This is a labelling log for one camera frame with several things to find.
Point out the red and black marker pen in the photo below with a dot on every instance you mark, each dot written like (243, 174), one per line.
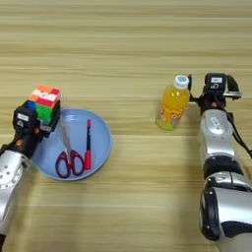
(88, 147)

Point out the light blue round plate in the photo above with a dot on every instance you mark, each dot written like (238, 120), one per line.
(101, 141)

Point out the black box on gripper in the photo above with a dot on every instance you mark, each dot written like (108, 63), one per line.
(215, 82)
(23, 118)

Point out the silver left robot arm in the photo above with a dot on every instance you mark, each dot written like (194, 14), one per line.
(10, 183)

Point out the colourful puzzle cube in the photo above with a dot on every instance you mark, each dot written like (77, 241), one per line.
(46, 101)

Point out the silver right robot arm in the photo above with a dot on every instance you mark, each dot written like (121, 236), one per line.
(220, 164)

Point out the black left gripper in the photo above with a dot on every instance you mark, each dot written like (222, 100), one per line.
(26, 141)

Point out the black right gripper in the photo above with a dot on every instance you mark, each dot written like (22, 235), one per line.
(213, 100)

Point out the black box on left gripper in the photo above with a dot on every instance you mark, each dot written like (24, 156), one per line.
(23, 118)

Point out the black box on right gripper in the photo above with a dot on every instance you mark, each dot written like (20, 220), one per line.
(215, 82)

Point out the orange juice bottle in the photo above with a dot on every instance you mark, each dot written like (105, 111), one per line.
(172, 108)

